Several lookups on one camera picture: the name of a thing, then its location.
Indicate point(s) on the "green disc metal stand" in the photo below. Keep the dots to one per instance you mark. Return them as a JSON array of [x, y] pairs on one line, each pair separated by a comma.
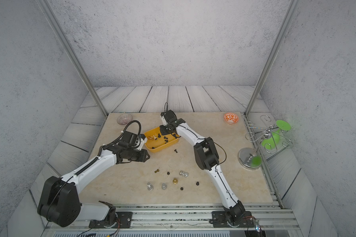
[[251, 158]]

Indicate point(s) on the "orange patterned ceramic bowl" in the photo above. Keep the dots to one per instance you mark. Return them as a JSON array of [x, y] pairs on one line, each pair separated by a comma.
[[231, 118]]

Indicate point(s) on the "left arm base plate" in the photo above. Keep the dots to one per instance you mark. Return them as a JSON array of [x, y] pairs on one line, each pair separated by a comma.
[[114, 220]]

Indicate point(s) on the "metal wire rack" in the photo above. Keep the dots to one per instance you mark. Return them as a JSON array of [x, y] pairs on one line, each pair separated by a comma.
[[272, 137]]

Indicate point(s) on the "aluminium frame post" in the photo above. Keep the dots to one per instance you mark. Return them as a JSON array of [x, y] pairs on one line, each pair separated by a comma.
[[293, 6], [57, 29]]

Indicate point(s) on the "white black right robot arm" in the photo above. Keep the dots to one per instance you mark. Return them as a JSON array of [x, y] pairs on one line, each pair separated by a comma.
[[207, 159]]

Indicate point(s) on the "left aluminium frame post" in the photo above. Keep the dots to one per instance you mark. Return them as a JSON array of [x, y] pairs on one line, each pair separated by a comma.
[[57, 29]]

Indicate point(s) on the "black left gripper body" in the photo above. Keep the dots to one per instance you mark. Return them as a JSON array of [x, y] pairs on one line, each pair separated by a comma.
[[137, 155]]

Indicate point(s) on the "purple patterned glass bowl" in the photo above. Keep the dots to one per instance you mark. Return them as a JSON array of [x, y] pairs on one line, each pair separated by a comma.
[[124, 119]]

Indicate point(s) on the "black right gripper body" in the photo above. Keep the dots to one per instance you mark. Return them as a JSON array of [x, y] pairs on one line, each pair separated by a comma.
[[165, 130]]

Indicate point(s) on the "right aluminium frame post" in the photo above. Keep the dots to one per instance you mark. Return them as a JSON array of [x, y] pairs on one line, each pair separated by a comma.
[[293, 6]]

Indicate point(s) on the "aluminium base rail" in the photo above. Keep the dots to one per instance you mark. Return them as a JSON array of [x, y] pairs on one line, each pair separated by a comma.
[[261, 220]]

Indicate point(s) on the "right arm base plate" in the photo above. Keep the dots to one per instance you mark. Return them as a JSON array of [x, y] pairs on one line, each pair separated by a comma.
[[222, 219]]

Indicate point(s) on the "silver chess piece middle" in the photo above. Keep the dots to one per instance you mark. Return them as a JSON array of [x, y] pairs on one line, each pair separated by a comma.
[[164, 186]]

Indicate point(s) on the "yellow plastic storage box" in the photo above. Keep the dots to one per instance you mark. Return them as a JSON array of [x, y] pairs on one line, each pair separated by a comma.
[[159, 144]]

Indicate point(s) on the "silver chess piece left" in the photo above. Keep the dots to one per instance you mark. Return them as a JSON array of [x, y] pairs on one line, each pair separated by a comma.
[[150, 187]]

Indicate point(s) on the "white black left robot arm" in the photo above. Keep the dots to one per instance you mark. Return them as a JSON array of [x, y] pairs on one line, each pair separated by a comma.
[[60, 202]]

